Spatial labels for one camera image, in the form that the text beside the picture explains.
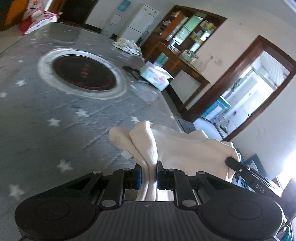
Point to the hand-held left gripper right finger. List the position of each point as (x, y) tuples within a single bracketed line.
[(159, 177)]

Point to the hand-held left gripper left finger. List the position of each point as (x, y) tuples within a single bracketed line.
[(138, 177)]

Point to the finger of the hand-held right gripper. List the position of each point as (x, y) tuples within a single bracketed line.
[(233, 162)]

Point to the cream white garment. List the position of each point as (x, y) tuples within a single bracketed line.
[(175, 148)]

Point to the blue table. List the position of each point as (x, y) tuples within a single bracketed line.
[(215, 109)]

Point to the dark chair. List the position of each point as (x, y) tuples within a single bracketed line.
[(185, 125)]

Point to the pastel tissue pack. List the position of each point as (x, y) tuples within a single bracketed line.
[(156, 75)]

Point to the black remote control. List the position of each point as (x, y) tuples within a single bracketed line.
[(135, 73)]

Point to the wooden sideboard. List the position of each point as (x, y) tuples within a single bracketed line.
[(182, 67)]

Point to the glass jar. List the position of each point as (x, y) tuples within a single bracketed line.
[(193, 58)]

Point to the grey star tablecloth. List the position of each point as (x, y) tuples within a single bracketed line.
[(46, 109)]

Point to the round built-in induction hob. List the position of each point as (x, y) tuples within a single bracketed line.
[(84, 74)]

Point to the pale green box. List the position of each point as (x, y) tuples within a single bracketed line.
[(161, 60)]

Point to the crumpled plastic bag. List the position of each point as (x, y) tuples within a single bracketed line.
[(127, 45)]

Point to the white refrigerator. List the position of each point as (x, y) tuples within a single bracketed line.
[(136, 23)]

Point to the dark wooden door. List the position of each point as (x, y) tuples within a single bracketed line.
[(74, 10)]

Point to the red white gift bags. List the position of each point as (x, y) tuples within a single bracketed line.
[(37, 16)]

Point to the brown wooden doorway frame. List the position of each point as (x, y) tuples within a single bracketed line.
[(231, 76)]

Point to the wooden wall cabinet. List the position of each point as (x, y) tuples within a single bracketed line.
[(185, 30)]

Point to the blue wall poster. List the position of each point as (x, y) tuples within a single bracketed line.
[(124, 5)]

